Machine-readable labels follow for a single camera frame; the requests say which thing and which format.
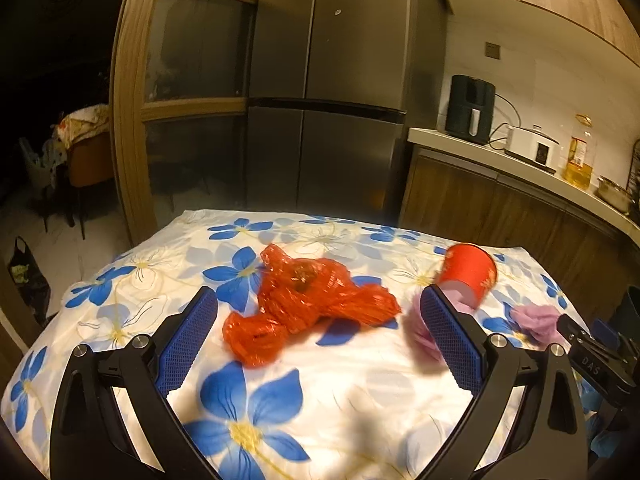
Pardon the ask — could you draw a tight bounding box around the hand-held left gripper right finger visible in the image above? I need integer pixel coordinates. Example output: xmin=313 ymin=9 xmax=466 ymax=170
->
xmin=417 ymin=284 xmax=593 ymax=480

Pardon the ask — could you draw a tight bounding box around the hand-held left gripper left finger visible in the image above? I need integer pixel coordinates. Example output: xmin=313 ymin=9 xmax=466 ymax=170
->
xmin=47 ymin=286 xmax=221 ymax=480

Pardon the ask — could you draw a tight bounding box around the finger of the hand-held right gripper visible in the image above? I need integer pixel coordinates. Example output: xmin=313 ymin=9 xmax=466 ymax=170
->
xmin=556 ymin=314 xmax=598 ymax=348
xmin=594 ymin=319 xmax=632 ymax=366

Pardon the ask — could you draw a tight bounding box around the purple tissue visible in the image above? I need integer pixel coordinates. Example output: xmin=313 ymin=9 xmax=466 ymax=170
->
xmin=509 ymin=304 xmax=563 ymax=346
xmin=402 ymin=292 xmax=451 ymax=366

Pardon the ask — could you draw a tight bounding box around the red paper cup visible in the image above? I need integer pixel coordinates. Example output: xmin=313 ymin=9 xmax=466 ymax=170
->
xmin=434 ymin=243 xmax=499 ymax=313

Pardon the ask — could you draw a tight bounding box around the red plastic bag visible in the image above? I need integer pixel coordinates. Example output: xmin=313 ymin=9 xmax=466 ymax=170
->
xmin=221 ymin=243 xmax=403 ymax=368

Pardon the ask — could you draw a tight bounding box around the person's right hand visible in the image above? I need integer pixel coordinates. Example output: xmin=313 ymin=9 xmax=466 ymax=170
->
xmin=589 ymin=415 xmax=633 ymax=457

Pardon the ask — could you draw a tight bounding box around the wooden lower cabinet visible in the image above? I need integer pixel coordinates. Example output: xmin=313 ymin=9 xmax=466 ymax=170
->
xmin=397 ymin=147 xmax=640 ymax=311

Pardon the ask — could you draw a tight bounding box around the steel pot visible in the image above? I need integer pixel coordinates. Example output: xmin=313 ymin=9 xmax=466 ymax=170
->
xmin=596 ymin=176 xmax=636 ymax=213

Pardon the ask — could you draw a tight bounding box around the blue floral tablecloth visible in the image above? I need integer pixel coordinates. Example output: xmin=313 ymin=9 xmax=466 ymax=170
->
xmin=0 ymin=208 xmax=596 ymax=480

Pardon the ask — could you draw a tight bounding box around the black plastic shopping bag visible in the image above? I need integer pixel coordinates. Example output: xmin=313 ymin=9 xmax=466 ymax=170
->
xmin=7 ymin=236 xmax=51 ymax=326

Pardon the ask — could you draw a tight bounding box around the cooking oil bottle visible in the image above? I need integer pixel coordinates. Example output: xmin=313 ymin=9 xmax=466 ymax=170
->
xmin=562 ymin=114 xmax=598 ymax=191

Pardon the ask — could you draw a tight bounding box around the white rice cooker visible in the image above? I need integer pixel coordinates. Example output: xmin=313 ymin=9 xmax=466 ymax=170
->
xmin=505 ymin=124 xmax=558 ymax=170

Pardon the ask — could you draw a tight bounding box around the orange chair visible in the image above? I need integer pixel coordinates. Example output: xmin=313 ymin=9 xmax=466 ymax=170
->
xmin=67 ymin=132 xmax=113 ymax=238

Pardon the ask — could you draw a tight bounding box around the black air fryer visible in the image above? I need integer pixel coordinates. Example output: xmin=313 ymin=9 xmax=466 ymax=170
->
xmin=444 ymin=75 xmax=497 ymax=146

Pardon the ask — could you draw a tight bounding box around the white bag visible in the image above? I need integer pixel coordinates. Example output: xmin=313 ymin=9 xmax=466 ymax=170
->
xmin=20 ymin=137 xmax=68 ymax=191

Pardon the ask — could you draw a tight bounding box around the wooden glass-panel door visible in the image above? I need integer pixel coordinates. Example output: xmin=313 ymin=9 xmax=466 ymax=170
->
xmin=109 ymin=0 xmax=266 ymax=248

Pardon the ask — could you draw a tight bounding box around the floral cloth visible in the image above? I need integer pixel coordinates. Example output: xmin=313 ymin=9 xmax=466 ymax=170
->
xmin=55 ymin=104 xmax=112 ymax=148

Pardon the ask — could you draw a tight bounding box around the grey steel refrigerator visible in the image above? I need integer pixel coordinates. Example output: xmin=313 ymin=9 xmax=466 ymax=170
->
xmin=245 ymin=0 xmax=448 ymax=218

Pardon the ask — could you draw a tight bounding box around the black power cable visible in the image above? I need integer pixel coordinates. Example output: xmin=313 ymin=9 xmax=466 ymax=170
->
xmin=489 ymin=95 xmax=523 ymax=152

